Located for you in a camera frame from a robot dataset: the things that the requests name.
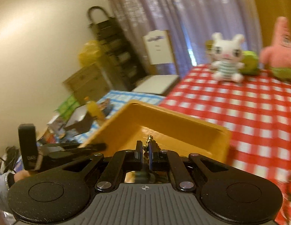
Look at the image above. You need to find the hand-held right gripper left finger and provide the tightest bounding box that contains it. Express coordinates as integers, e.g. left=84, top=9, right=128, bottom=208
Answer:
left=62, top=141, right=144, bottom=193

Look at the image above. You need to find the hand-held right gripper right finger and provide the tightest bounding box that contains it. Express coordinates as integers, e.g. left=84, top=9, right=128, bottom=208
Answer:
left=148, top=143, right=230, bottom=194

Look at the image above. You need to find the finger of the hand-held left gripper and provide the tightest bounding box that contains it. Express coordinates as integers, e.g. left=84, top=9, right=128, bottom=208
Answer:
left=18, top=124, right=37, bottom=154
left=76, top=142, right=108, bottom=151

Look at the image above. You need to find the yellow plastic tray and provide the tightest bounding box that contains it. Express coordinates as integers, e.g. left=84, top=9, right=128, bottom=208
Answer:
left=78, top=100, right=232, bottom=165

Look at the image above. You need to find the person's left hand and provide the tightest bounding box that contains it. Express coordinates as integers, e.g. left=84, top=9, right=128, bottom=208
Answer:
left=14, top=170, right=37, bottom=184

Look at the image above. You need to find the open white cardboard box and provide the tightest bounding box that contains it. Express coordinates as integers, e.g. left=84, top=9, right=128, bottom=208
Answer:
left=65, top=104, right=94, bottom=134

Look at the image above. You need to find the yellow bottle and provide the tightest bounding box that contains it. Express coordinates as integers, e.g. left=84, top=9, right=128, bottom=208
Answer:
left=84, top=97, right=106, bottom=122

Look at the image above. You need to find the printed paper box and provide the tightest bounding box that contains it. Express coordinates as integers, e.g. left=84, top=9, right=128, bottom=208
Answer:
left=99, top=98, right=113, bottom=117

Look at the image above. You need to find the green patterned box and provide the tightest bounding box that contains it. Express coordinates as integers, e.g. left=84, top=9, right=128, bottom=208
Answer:
left=57, top=95, right=80, bottom=120

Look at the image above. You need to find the blue patterned tablecloth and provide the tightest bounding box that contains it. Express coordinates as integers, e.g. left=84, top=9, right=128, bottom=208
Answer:
left=38, top=90, right=166, bottom=146

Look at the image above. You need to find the wooden cabinet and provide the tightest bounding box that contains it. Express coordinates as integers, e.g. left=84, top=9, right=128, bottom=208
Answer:
left=63, top=63, right=111, bottom=104

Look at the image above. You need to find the yellow plastic bag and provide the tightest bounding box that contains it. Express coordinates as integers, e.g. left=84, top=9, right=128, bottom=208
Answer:
left=78, top=40, right=101, bottom=67

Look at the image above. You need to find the dark folding rack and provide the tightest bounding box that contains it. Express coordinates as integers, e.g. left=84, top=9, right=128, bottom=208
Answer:
left=87, top=6, right=146, bottom=92

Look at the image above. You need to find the white wooden chair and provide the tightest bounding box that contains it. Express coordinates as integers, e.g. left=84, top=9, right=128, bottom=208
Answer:
left=133, top=30, right=180, bottom=97

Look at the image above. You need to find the red checkered tablecloth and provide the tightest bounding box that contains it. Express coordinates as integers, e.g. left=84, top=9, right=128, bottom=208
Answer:
left=158, top=63, right=291, bottom=225

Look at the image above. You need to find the jar with gold lid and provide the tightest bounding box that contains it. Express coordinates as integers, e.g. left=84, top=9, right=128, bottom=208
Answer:
left=205, top=40, right=215, bottom=59

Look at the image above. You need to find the white bunny plush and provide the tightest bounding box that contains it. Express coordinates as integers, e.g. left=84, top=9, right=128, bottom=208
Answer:
left=210, top=33, right=245, bottom=83

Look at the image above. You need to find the purple curtain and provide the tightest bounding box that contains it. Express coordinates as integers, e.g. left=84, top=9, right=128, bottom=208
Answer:
left=101, top=0, right=263, bottom=80

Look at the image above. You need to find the pink starfish plush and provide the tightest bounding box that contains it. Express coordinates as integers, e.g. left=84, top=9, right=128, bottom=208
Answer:
left=260, top=16, right=291, bottom=83

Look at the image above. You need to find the wooden door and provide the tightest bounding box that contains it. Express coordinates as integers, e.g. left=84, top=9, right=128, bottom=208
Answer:
left=251, top=0, right=291, bottom=47

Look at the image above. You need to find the black cable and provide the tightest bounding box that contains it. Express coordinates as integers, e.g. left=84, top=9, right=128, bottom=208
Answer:
left=0, top=146, right=19, bottom=169

